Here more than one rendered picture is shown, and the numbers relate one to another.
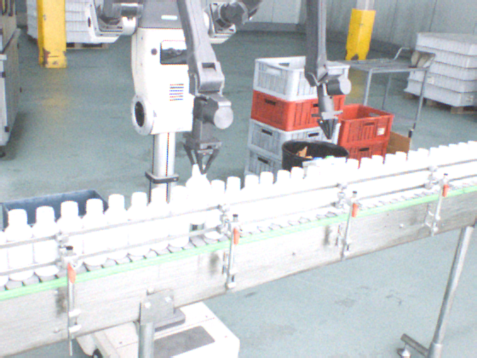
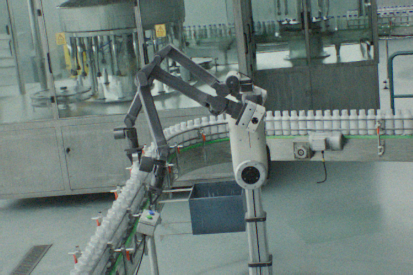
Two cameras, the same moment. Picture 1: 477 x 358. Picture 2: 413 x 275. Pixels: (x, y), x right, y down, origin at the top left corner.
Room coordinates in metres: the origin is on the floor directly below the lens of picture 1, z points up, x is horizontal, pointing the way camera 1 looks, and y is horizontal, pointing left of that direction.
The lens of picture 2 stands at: (4.55, -2.68, 2.30)
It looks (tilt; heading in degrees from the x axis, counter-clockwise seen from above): 13 degrees down; 132
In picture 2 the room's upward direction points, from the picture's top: 6 degrees counter-clockwise
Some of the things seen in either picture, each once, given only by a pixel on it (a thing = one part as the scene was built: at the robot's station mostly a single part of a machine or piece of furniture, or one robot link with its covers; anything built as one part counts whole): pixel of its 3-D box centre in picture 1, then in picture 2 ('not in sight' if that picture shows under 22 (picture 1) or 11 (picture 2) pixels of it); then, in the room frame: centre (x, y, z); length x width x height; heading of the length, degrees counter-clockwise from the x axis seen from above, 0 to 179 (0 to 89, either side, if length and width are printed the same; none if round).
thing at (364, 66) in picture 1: (379, 95); not in sight; (6.41, -1.48, 0.49); 1.05 x 0.55 x 0.99; 126
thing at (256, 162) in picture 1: (290, 161); not in sight; (4.19, -0.37, 0.33); 0.61 x 0.41 x 0.22; 132
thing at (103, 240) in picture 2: (418, 170); (102, 249); (1.99, -0.65, 1.08); 0.06 x 0.06 x 0.17
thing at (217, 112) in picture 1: (214, 99); (123, 128); (1.40, 0.09, 1.41); 0.12 x 0.09 x 0.12; 36
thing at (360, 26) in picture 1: (359, 38); not in sight; (11.65, -2.07, 0.55); 0.40 x 0.40 x 1.10; 36
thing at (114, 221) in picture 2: (373, 179); (113, 229); (1.85, -0.46, 1.08); 0.06 x 0.06 x 0.17
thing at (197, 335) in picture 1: (156, 322); not in sight; (2.08, 0.31, 0.24); 0.68 x 0.53 x 0.41; 36
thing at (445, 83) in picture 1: (462, 72); not in sight; (8.75, -3.19, 0.50); 1.23 x 1.05 x 1.00; 124
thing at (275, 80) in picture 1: (301, 77); not in sight; (4.19, -0.37, 1.00); 0.61 x 0.41 x 0.22; 133
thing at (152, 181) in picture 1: (159, 218); (259, 250); (2.09, 0.32, 0.74); 0.11 x 0.11 x 0.40; 36
